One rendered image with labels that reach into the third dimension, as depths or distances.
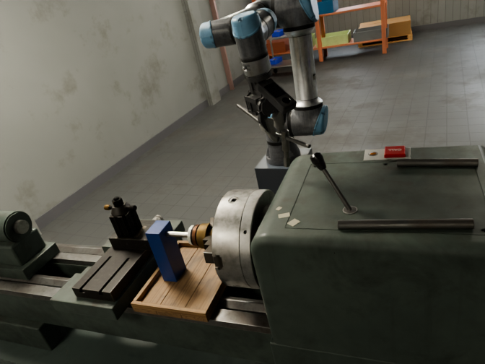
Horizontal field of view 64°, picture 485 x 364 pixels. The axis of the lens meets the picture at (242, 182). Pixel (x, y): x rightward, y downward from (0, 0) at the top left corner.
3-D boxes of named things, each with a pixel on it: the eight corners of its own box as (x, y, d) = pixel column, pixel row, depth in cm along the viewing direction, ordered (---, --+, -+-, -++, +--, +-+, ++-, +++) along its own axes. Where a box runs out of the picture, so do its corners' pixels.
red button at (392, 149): (405, 151, 120) (405, 144, 119) (405, 159, 115) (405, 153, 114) (385, 152, 122) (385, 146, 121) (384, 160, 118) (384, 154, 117)
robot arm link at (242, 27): (263, 6, 99) (253, 15, 93) (273, 48, 105) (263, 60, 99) (236, 12, 102) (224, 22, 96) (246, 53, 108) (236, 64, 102)
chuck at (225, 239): (279, 239, 145) (261, 170, 128) (255, 309, 121) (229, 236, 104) (257, 238, 148) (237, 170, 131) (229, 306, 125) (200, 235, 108)
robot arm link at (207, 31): (250, -2, 148) (192, 17, 109) (278, -8, 144) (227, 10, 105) (256, 29, 154) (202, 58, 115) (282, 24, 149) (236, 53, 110)
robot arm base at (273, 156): (273, 150, 178) (269, 130, 174) (304, 149, 171) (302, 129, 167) (261, 165, 167) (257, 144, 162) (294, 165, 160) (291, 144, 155)
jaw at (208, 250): (237, 235, 123) (221, 254, 113) (239, 248, 125) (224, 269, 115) (206, 233, 128) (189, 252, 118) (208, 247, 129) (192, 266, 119)
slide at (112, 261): (172, 229, 170) (169, 220, 168) (114, 302, 136) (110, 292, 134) (139, 227, 177) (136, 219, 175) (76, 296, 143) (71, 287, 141)
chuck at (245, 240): (288, 240, 143) (271, 170, 127) (265, 310, 120) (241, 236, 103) (279, 239, 145) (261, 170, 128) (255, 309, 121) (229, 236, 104)
